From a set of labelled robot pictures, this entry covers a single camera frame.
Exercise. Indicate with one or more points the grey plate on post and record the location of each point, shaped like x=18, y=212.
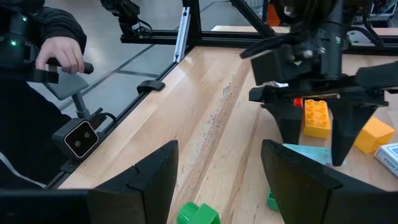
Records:
x=66, y=85

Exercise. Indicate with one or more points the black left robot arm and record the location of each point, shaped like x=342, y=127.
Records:
x=332, y=37

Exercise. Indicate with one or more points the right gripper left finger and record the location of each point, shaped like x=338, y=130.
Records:
x=118, y=205

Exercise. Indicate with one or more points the green large toy block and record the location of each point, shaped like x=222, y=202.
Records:
x=199, y=216

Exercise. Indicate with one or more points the black table-level camera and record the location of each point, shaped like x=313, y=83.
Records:
x=77, y=140

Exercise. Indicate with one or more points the yellow cube block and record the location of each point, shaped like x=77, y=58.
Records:
x=376, y=133

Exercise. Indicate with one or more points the person's hand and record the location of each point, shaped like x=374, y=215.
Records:
x=59, y=54

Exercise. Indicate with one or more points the person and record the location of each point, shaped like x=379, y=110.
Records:
x=28, y=133

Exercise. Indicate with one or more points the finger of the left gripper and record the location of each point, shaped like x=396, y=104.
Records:
x=348, y=130
x=287, y=124

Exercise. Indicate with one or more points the yellow flat stud brick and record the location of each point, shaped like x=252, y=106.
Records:
x=317, y=119

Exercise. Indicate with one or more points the silver aluminium extrusion bar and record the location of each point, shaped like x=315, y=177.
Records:
x=182, y=34

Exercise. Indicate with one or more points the black table edge clip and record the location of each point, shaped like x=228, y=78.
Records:
x=150, y=86

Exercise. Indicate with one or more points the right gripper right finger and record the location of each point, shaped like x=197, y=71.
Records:
x=326, y=202

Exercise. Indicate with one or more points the pale cyan brick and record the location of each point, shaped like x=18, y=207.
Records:
x=311, y=154

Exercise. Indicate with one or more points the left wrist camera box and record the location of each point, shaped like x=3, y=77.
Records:
x=273, y=67

